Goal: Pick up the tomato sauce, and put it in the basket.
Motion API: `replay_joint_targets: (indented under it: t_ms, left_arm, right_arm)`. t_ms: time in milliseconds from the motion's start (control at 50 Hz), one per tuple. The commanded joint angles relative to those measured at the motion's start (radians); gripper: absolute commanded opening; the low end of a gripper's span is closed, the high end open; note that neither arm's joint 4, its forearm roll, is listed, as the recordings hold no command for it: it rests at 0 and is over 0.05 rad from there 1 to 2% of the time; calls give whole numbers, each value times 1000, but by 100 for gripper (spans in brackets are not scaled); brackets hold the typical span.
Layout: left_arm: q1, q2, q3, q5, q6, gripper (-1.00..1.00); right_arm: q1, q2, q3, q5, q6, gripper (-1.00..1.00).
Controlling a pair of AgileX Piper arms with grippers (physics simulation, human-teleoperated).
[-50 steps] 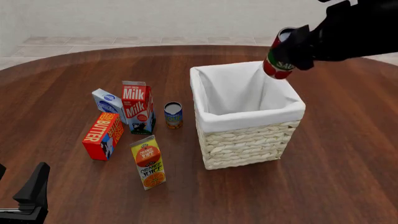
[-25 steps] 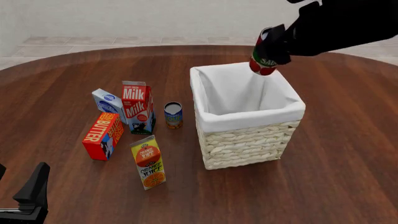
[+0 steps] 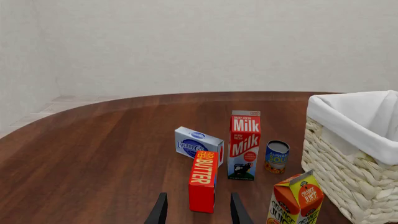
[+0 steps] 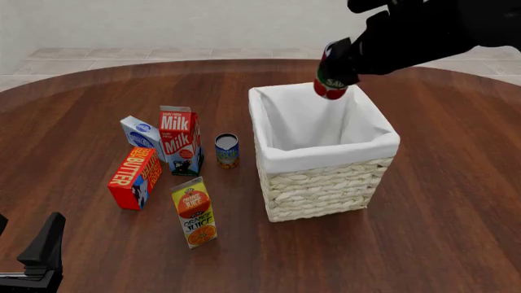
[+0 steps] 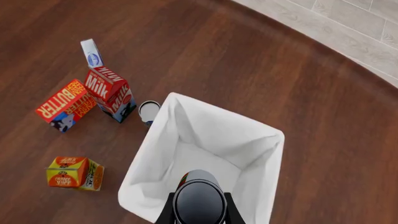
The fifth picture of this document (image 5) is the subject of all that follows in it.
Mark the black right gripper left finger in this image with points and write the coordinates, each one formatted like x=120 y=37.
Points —
x=166 y=211

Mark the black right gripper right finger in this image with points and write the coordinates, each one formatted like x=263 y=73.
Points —
x=234 y=211

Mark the red and yellow butter box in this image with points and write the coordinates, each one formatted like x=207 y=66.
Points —
x=63 y=105

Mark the white and blue tin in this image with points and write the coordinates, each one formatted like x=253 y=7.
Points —
x=148 y=110

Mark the grey tin with red label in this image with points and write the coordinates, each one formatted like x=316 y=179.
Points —
x=200 y=199

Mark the red milk carton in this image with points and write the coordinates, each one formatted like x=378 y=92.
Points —
x=110 y=93

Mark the white fabric basket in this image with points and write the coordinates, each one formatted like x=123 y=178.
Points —
x=199 y=140

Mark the orange juice carton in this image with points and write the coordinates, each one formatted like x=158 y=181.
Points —
x=74 y=173

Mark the white and blue box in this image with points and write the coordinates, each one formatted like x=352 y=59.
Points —
x=91 y=54

